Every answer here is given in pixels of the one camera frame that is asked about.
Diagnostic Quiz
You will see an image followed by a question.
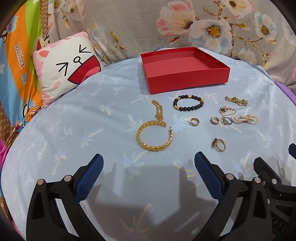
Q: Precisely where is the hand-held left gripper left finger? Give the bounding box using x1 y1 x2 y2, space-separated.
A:
26 154 104 241

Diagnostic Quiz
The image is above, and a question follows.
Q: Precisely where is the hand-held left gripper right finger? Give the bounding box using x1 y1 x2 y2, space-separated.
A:
194 152 275 241

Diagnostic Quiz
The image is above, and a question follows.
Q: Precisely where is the pearl bracelet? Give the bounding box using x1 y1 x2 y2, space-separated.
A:
231 114 259 125

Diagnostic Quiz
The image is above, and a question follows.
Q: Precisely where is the gold braided bangle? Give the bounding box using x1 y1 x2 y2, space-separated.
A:
136 120 174 152

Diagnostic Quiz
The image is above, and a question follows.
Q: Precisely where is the gold chain with dark stone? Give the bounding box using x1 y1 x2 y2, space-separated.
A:
218 105 236 116

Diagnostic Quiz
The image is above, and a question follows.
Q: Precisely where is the gold wristwatch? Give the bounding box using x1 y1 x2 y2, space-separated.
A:
225 96 248 106

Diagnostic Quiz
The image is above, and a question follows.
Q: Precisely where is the gold bead chain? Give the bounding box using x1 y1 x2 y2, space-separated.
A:
151 100 165 122

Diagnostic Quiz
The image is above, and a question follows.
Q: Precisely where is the black bead bracelet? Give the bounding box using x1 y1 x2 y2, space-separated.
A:
173 95 205 111

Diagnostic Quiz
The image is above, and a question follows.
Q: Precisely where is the red cardboard box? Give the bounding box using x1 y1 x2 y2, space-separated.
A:
140 46 231 95

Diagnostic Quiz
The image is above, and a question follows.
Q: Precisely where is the light blue bed sheet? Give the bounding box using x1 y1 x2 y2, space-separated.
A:
0 46 296 241

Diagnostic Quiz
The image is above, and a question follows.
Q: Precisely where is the purple object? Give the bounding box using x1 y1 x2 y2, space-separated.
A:
275 81 296 105

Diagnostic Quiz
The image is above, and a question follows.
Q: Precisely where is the pink cloth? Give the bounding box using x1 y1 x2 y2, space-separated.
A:
0 137 14 167

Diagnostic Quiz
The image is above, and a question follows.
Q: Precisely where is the cartoon face pillow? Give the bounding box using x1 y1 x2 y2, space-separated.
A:
32 31 104 109

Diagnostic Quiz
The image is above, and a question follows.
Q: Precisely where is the colourful cartoon sheet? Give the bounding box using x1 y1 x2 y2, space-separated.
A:
0 0 50 142

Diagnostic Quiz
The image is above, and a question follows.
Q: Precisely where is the grey floral blanket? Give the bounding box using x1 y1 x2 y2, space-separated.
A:
47 0 296 85

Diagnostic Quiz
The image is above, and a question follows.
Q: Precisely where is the gold ring with red stone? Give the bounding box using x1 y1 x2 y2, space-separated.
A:
210 137 226 153

